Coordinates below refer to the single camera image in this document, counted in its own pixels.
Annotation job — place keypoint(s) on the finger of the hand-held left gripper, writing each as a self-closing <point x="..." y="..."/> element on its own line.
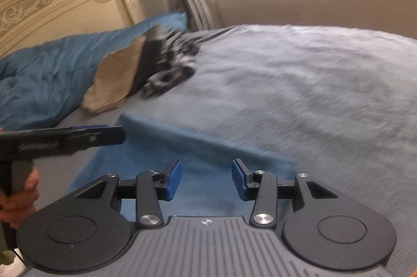
<point x="101" y="135"/>

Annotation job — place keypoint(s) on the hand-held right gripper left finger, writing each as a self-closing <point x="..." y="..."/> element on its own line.
<point x="172" y="181"/>

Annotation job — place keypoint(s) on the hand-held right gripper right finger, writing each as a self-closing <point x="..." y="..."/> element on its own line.
<point x="239" y="179"/>

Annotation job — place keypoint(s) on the blue jeans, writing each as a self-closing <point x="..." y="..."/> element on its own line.
<point x="202" y="153"/>

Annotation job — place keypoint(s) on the person's left hand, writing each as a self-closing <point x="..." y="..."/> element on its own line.
<point x="22" y="205"/>

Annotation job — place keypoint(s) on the tan folded garment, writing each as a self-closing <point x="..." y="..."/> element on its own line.
<point x="115" y="78"/>

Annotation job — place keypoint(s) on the blue pillow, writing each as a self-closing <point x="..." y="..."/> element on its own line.
<point x="49" y="75"/>

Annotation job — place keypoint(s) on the black folded garment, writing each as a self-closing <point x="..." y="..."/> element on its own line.
<point x="148" y="59"/>

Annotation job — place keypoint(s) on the dark plaid shirt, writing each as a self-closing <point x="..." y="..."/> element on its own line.
<point x="176" y="65"/>

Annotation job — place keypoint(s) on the cream carved headboard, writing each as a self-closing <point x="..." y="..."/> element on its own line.
<point x="58" y="7"/>

